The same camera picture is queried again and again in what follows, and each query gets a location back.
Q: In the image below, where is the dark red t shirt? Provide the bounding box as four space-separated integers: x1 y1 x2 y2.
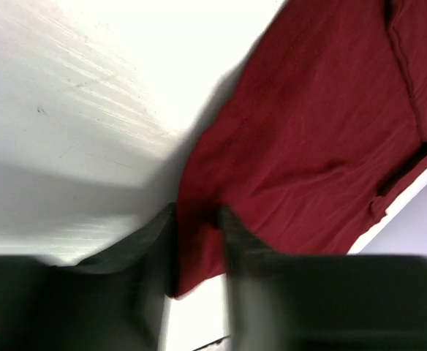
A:
175 1 427 296

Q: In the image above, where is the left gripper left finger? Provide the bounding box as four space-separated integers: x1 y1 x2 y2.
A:
0 205 176 350

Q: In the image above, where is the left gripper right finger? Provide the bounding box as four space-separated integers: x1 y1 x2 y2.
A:
218 207 427 350

